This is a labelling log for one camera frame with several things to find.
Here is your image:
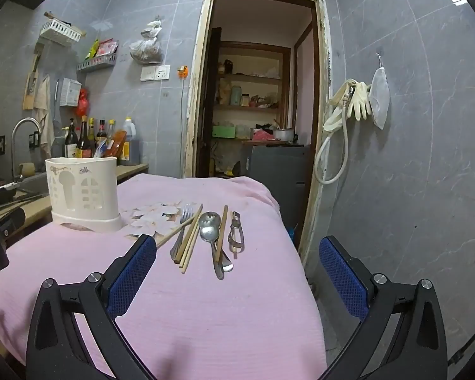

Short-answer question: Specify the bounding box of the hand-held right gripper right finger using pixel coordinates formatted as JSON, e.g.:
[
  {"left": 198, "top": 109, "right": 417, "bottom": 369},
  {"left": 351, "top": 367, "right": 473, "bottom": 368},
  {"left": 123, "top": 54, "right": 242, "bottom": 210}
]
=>
[{"left": 319, "top": 235, "right": 448, "bottom": 380}]

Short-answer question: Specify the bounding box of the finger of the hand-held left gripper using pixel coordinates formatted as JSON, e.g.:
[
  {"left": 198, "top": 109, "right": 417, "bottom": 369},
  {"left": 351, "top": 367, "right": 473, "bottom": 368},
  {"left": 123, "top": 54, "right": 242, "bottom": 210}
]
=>
[{"left": 0, "top": 207, "right": 26, "bottom": 243}]

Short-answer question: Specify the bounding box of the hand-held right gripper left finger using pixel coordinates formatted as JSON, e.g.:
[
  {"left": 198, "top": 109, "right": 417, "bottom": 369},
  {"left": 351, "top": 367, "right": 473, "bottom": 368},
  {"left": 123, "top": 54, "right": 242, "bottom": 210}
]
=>
[{"left": 26, "top": 234, "right": 159, "bottom": 380}]

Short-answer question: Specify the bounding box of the wooden chopstick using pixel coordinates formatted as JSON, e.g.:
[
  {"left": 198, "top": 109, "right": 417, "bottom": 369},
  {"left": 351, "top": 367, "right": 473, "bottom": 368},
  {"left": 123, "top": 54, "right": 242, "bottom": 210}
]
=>
[
  {"left": 216, "top": 205, "right": 229, "bottom": 264},
  {"left": 156, "top": 218, "right": 200, "bottom": 249},
  {"left": 181, "top": 214, "right": 202, "bottom": 274},
  {"left": 174, "top": 204, "right": 204, "bottom": 263}
]

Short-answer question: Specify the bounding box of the cream plastic utensil holder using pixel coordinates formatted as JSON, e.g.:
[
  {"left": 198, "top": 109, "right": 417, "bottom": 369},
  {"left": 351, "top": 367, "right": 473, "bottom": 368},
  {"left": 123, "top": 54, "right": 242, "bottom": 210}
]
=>
[{"left": 45, "top": 156, "right": 122, "bottom": 233}]

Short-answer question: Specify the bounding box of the metal fork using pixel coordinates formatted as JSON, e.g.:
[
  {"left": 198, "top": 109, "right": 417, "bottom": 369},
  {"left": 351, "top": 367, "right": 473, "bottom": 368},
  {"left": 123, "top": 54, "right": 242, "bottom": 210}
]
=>
[{"left": 170, "top": 205, "right": 194, "bottom": 259}]

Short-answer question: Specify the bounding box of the metal spoon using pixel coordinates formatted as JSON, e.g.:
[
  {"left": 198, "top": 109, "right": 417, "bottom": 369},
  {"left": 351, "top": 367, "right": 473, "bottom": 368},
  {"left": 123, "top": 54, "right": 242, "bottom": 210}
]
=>
[
  {"left": 200, "top": 211, "right": 235, "bottom": 273},
  {"left": 198, "top": 224, "right": 225, "bottom": 280}
]

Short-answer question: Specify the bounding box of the metal peeler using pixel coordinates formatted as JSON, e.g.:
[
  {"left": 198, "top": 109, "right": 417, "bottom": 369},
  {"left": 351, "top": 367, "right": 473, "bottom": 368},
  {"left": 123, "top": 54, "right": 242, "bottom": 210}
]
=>
[{"left": 227, "top": 211, "right": 245, "bottom": 260}]

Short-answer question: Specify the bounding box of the stainless steel sink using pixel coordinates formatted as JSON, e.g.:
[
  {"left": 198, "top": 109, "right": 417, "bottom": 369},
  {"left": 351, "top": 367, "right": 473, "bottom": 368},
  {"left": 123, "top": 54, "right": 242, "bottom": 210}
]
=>
[{"left": 0, "top": 174, "right": 50, "bottom": 202}]

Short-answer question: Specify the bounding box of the dark white-label wine bottle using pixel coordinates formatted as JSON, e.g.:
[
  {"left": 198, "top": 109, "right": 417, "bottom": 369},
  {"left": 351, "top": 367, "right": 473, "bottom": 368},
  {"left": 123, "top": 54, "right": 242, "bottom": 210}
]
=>
[{"left": 64, "top": 118, "right": 79, "bottom": 158}]

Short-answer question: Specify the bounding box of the curved metal faucet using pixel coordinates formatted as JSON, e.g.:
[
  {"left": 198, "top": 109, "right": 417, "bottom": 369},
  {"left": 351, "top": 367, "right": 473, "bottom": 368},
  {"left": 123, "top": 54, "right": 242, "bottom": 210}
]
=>
[{"left": 11, "top": 118, "right": 42, "bottom": 183}]

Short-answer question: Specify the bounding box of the dark red-label sauce bottle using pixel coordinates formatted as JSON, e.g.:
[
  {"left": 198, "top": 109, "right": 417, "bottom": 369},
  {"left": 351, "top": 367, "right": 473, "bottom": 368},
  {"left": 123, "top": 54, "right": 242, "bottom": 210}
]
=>
[{"left": 76, "top": 116, "right": 93, "bottom": 159}]

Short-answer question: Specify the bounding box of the beige hanging towel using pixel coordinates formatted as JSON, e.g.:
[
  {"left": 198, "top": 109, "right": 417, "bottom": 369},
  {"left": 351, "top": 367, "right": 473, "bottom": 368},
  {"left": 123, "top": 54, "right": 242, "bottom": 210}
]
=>
[{"left": 34, "top": 75, "right": 53, "bottom": 159}]

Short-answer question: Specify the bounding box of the grey cabinet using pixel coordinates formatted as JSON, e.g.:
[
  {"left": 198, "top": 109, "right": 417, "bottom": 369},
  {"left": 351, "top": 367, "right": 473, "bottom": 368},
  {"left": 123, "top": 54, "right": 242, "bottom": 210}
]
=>
[{"left": 241, "top": 142, "right": 311, "bottom": 238}]

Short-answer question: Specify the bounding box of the orange seasoning packet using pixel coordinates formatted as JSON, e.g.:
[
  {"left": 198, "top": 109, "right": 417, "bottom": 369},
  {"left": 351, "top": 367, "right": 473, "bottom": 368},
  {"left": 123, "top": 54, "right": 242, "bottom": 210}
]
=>
[{"left": 108, "top": 130, "right": 126, "bottom": 158}]

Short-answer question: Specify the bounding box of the large brown oil jug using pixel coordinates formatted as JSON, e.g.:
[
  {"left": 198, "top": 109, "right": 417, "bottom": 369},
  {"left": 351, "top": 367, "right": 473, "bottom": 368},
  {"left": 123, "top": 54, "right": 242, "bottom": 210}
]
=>
[{"left": 119, "top": 117, "right": 140, "bottom": 166}]

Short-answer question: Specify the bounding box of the red plastic bag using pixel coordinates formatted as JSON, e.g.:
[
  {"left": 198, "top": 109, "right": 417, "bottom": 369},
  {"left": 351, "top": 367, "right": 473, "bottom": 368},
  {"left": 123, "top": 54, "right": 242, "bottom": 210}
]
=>
[{"left": 76, "top": 88, "right": 90, "bottom": 117}]

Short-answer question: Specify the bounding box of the cream rubber glove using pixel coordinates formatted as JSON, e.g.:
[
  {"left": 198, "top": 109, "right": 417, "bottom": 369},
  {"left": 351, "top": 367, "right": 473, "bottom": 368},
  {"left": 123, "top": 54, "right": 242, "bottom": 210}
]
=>
[
  {"left": 323, "top": 79, "right": 357, "bottom": 132},
  {"left": 347, "top": 82, "right": 373, "bottom": 121}
]

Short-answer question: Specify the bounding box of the white mesh bag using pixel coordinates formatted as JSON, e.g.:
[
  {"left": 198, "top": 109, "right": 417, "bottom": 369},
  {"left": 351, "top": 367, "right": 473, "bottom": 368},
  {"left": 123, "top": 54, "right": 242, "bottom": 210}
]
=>
[{"left": 369, "top": 53, "right": 390, "bottom": 130}]

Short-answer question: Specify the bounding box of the red snack packet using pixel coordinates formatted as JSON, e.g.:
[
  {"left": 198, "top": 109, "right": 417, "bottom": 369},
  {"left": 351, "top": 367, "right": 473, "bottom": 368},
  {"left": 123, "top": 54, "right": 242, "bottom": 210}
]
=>
[{"left": 96, "top": 39, "right": 117, "bottom": 57}]

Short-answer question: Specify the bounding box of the clear hanging plastic bag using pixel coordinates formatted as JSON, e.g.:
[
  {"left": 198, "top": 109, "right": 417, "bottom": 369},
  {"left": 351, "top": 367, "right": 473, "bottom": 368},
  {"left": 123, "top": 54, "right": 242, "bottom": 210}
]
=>
[{"left": 129, "top": 16, "right": 164, "bottom": 65}]

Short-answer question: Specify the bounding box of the wooden shelf unit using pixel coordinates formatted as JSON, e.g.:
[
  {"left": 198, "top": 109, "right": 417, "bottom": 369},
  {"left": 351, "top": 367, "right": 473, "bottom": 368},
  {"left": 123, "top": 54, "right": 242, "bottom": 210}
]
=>
[{"left": 212, "top": 41, "right": 291, "bottom": 143}]

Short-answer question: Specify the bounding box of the black-handled kitchen knife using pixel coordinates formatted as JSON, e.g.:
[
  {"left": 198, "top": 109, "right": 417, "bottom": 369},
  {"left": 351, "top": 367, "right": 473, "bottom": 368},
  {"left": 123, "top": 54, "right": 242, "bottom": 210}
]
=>
[{"left": 0, "top": 185, "right": 50, "bottom": 211}]

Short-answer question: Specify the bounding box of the white shower hose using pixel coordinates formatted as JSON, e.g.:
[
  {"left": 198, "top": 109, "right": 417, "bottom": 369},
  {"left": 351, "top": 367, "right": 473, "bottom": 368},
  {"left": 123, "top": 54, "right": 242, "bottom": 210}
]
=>
[{"left": 314, "top": 87, "right": 359, "bottom": 185}]

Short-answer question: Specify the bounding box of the small white wall basket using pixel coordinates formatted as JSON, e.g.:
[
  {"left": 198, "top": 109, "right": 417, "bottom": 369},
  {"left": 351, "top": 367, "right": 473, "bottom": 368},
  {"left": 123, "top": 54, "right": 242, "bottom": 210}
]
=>
[{"left": 59, "top": 77, "right": 82, "bottom": 107}]

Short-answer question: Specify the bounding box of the thin wall cable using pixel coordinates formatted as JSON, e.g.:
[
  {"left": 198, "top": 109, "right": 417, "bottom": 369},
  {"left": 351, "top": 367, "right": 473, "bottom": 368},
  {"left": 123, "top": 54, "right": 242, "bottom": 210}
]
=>
[{"left": 180, "top": 78, "right": 187, "bottom": 175}]

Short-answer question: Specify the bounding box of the grey wall rack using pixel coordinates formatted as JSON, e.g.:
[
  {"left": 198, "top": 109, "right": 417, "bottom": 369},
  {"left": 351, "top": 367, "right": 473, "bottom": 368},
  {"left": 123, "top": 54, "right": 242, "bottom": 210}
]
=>
[{"left": 76, "top": 53, "right": 118, "bottom": 73}]

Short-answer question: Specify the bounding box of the wooden door frame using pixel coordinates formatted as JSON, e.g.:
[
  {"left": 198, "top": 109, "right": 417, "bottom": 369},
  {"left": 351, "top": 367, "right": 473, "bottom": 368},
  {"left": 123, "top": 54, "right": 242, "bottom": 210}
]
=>
[{"left": 181, "top": 0, "right": 333, "bottom": 282}]

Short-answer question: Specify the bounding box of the white plastic wall basket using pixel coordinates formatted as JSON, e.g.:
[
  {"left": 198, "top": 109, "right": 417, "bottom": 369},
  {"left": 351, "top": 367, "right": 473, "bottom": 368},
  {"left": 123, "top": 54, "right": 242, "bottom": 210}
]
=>
[{"left": 39, "top": 19, "right": 82, "bottom": 46}]

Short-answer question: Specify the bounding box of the white wall socket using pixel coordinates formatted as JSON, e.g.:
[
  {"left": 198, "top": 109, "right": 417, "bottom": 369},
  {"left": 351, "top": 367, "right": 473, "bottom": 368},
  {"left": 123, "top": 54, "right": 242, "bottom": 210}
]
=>
[{"left": 140, "top": 64, "right": 171, "bottom": 82}]

